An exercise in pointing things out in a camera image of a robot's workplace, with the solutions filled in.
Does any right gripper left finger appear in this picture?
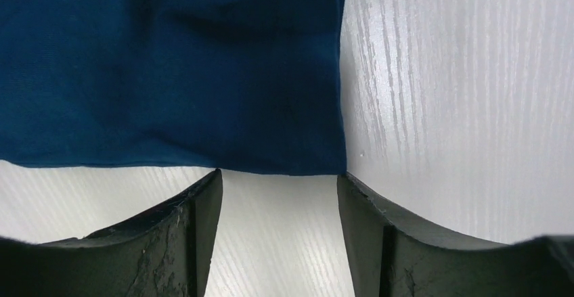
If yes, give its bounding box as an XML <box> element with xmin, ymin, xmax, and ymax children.
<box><xmin>1</xmin><ymin>170</ymin><xmax>223</xmax><ymax>296</ymax></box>

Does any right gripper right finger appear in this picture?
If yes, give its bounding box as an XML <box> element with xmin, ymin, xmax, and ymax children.
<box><xmin>336</xmin><ymin>174</ymin><xmax>573</xmax><ymax>296</ymax></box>

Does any blue t-shirt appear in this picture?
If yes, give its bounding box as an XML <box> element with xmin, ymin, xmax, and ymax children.
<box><xmin>1</xmin><ymin>0</ymin><xmax>347</xmax><ymax>176</ymax></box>

